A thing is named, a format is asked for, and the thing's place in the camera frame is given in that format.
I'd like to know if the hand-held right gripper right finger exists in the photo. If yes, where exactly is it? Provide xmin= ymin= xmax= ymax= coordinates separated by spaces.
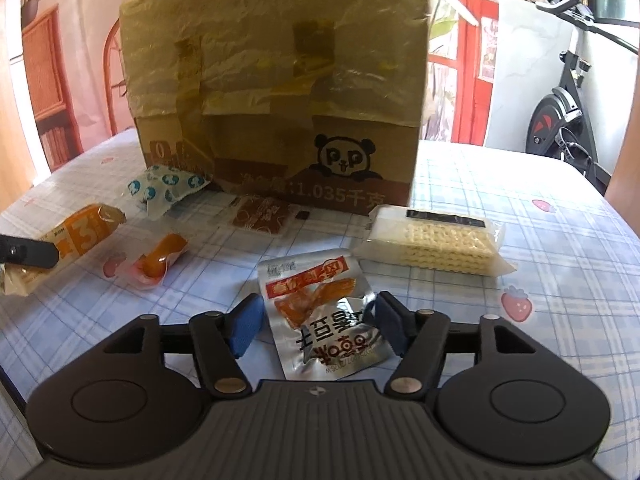
xmin=372 ymin=291 xmax=541 ymax=401

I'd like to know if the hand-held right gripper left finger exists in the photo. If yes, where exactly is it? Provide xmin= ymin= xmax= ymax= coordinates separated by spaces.
xmin=102 ymin=292 xmax=266 ymax=397

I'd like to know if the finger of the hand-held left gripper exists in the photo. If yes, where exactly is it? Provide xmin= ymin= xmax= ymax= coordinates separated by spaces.
xmin=0 ymin=232 xmax=60 ymax=270

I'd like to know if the silver snack packet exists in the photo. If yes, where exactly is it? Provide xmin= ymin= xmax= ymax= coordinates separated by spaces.
xmin=257 ymin=249 xmax=393 ymax=381

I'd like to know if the clear cracker pack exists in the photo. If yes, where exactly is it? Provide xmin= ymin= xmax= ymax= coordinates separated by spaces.
xmin=352 ymin=204 xmax=518 ymax=278

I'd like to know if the clear orange snack packet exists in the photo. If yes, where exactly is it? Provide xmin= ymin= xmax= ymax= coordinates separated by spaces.
xmin=117 ymin=232 xmax=190 ymax=288

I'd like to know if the small brown packet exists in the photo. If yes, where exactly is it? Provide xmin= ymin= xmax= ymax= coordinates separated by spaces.
xmin=227 ymin=196 xmax=296 ymax=237

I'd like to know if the white blue-patterned packet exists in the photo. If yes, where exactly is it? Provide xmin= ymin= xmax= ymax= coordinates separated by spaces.
xmin=122 ymin=167 xmax=213 ymax=221

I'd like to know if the wooden cabinet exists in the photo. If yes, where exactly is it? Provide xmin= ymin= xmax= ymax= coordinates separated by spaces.
xmin=20 ymin=7 xmax=86 ymax=171

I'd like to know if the taped cardboard box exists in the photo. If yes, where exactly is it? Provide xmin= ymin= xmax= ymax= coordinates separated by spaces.
xmin=118 ymin=0 xmax=435 ymax=211

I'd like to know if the dark vase with twigs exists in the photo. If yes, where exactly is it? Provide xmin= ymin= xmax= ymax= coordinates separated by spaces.
xmin=20 ymin=0 xmax=53 ymax=31

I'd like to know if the exercise bike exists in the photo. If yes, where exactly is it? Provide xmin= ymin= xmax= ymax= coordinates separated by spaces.
xmin=525 ymin=0 xmax=640 ymax=193

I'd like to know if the wooden board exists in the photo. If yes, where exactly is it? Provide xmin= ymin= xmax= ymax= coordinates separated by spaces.
xmin=602 ymin=105 xmax=640 ymax=246

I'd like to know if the red framed door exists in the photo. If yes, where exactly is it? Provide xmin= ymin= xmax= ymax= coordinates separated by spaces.
xmin=430 ymin=0 xmax=501 ymax=146

